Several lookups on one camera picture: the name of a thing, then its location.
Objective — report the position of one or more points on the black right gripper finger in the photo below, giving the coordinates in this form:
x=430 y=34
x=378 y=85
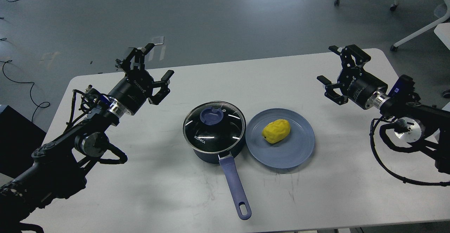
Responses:
x=352 y=57
x=330 y=93

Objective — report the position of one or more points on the glass pot lid blue knob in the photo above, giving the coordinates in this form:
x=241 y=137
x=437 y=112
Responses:
x=214 y=127

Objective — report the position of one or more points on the black box at left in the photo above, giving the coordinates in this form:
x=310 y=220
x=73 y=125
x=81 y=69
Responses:
x=19 y=137

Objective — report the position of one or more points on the blue plate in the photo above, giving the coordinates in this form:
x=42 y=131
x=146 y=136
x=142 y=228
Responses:
x=288 y=153

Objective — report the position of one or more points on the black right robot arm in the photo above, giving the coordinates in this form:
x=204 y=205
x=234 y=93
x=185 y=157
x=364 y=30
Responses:
x=405 y=125

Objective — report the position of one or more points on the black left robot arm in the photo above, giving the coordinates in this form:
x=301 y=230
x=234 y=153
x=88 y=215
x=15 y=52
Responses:
x=60 y=166

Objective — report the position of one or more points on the yellow potato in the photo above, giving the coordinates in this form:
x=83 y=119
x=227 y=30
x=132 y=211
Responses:
x=276 y=131

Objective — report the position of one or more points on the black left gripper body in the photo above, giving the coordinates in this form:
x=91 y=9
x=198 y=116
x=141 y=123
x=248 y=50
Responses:
x=130 y=91

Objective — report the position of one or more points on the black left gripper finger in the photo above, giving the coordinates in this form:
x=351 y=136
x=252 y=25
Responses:
x=135 y=61
x=163 y=91

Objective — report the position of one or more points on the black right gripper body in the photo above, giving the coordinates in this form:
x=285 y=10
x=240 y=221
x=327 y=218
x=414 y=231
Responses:
x=359 y=86

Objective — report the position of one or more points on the dark blue saucepan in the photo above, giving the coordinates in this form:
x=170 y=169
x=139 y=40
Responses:
x=226 y=160

